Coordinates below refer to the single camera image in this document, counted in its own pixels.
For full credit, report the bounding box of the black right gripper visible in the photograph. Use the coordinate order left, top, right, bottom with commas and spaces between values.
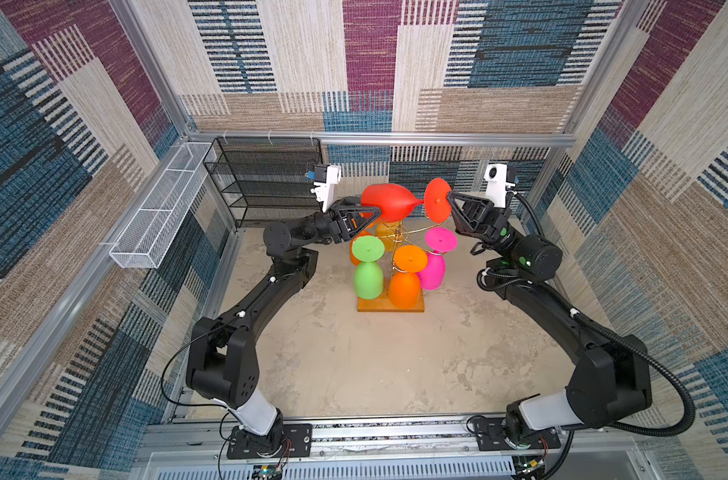
444, 192, 523, 261

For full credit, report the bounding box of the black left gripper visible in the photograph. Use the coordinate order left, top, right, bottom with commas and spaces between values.
290, 203, 380, 255

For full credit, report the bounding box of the red plastic wine glass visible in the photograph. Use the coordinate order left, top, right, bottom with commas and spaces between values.
361, 178, 451, 224

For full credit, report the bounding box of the pink plastic wine glass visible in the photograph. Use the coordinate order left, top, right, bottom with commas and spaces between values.
417, 227, 458, 291

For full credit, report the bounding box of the orange front wine glass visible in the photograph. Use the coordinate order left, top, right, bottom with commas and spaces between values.
388, 245, 428, 310

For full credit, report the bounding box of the orange wine glass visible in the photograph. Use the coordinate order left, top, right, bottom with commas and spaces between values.
388, 245, 428, 310
349, 230, 371, 266

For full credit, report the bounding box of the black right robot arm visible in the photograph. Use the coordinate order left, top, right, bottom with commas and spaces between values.
447, 191, 696, 446

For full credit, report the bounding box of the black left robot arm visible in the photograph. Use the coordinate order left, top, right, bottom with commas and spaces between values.
182, 197, 382, 458

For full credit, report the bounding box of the orange back wine glass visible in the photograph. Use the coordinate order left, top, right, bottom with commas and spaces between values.
349, 230, 371, 266

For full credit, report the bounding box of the yellow plastic wine glass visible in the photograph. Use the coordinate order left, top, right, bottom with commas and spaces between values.
375, 221, 403, 252

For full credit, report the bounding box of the green plastic wine glass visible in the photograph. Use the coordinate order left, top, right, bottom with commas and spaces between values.
353, 236, 385, 300

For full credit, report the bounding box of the black mesh shelf rack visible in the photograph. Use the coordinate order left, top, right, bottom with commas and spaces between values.
204, 137, 323, 228

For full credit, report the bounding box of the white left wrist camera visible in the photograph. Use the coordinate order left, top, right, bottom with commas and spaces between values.
306, 165, 342, 212

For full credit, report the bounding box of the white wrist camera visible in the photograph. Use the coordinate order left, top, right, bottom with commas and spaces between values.
484, 163, 517, 209
306, 165, 342, 212

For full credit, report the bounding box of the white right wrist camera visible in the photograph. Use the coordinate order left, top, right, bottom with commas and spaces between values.
484, 163, 517, 209

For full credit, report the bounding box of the gold wire wine glass rack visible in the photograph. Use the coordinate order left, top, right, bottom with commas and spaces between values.
350, 221, 457, 313

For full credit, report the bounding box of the white wire mesh basket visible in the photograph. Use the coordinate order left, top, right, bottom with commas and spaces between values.
109, 142, 213, 269

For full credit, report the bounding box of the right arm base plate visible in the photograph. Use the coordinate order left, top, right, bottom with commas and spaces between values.
466, 415, 562, 451

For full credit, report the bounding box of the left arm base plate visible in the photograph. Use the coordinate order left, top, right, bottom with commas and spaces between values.
226, 423, 313, 460

